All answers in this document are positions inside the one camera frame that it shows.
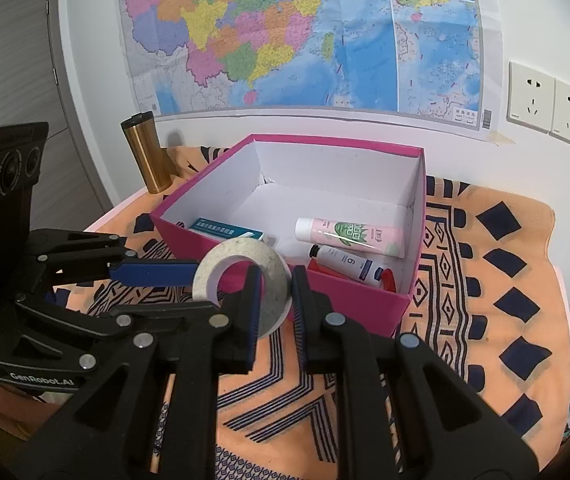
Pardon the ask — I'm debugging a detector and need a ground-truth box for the white and blue tube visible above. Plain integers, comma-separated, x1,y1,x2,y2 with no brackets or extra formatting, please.
308,244,383,288

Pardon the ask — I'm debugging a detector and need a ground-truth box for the pink cardboard box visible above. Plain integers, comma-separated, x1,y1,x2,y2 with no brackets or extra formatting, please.
150,133,427,338

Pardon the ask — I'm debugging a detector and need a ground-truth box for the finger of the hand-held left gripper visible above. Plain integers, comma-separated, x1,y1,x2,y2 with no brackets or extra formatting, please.
12,290,226,366
30,229,201,288

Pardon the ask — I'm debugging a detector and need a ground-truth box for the colourful wall map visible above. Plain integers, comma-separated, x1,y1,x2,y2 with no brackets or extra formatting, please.
116,0,503,133

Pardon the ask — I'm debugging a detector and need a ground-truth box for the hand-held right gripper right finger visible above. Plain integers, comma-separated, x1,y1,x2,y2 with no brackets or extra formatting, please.
290,264,541,480

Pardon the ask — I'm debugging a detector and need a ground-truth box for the pink tube with green print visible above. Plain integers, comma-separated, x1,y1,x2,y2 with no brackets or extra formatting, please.
295,216,406,259

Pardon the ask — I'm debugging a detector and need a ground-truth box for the gold thermos flask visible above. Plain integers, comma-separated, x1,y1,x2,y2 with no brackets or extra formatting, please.
120,111,172,194

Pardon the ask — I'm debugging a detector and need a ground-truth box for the grey door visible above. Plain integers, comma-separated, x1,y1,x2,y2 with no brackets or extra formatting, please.
0,0,113,241

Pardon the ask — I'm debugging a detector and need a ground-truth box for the orange patterned cloth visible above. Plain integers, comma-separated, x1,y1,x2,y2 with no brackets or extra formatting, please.
55,145,570,480

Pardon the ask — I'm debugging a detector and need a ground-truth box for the teal and white medicine box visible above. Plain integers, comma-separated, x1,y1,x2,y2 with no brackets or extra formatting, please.
188,217,267,243

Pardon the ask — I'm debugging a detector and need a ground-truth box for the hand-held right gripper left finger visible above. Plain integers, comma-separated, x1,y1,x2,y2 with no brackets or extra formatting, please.
5,264,263,480

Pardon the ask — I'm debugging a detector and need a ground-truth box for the white tape roll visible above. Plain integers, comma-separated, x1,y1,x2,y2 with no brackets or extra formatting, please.
192,239,293,338

